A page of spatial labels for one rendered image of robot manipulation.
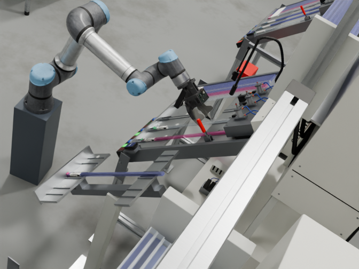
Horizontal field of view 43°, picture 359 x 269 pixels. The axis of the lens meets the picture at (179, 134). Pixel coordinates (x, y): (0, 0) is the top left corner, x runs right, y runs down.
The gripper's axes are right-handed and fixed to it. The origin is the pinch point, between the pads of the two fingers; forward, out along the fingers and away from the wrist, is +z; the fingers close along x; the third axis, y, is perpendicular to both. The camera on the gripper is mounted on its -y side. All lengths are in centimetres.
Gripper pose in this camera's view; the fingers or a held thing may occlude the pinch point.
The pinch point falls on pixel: (204, 122)
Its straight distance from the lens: 202.3
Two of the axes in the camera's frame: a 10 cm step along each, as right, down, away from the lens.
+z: 5.3, 8.2, 2.2
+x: 4.8, -5.0, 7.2
